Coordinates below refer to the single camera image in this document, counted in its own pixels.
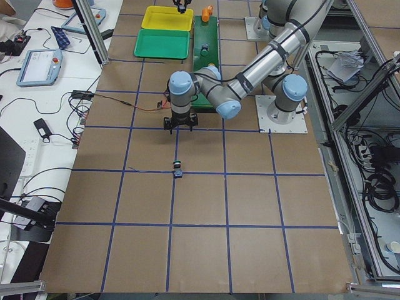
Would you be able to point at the green conveyor belt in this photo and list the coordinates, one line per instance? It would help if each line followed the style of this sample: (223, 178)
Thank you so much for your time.
(206, 43)

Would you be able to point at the black camera stand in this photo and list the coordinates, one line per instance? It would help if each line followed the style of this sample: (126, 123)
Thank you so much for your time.
(35, 217)

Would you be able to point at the paper cup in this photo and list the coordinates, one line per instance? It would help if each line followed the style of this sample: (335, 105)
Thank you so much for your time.
(393, 247)

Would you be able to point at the crumpled white paper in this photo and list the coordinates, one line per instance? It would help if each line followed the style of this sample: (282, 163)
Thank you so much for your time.
(346, 65)

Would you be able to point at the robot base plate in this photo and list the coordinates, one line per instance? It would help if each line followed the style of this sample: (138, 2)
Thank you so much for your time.
(254, 29)
(272, 120)

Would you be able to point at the blue checked cloth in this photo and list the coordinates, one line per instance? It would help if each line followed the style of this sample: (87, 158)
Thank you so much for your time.
(61, 38)

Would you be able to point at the green plastic tray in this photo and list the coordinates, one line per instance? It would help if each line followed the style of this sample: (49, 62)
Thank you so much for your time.
(160, 43)

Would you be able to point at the white power strip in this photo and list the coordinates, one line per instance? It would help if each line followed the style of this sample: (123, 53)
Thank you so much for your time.
(31, 147)

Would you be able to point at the yellow plastic tray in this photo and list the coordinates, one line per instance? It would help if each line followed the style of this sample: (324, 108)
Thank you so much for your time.
(167, 18)

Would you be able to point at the aluminium frame post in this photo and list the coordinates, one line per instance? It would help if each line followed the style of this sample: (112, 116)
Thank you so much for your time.
(86, 17)

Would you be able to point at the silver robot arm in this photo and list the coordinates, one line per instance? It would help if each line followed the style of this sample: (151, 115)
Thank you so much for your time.
(263, 11)
(293, 24)

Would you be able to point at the black power adapter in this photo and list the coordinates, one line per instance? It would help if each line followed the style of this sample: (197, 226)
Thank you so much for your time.
(83, 95)

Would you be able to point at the green button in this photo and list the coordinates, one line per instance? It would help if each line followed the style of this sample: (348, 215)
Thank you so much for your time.
(177, 171)
(204, 50)

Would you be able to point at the near teach pendant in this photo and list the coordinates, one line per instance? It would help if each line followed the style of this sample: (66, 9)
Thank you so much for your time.
(40, 68)

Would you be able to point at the plain orange cylinder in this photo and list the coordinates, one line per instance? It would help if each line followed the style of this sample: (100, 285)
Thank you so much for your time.
(207, 12)

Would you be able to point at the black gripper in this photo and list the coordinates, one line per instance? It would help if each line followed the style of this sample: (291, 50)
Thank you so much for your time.
(181, 117)
(181, 6)

